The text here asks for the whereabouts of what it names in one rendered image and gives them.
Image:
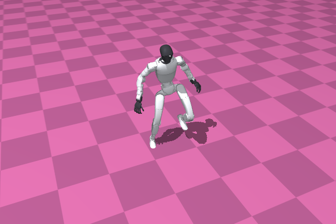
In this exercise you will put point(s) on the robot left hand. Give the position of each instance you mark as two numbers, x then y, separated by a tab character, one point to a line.
198	86

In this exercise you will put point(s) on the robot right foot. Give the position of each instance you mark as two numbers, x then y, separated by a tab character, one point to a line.
152	143

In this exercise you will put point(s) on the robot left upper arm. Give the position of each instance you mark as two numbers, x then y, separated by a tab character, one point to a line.
180	62

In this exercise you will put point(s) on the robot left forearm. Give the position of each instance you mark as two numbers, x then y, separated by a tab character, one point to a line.
189	74

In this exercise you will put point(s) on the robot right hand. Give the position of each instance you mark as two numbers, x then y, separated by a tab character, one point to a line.
138	106

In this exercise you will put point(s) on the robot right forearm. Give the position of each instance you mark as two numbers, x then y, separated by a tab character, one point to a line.
139	88

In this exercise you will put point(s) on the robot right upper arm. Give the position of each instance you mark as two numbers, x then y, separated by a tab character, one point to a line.
151	67

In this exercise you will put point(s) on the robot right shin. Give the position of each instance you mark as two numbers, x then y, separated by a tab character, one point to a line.
154	129

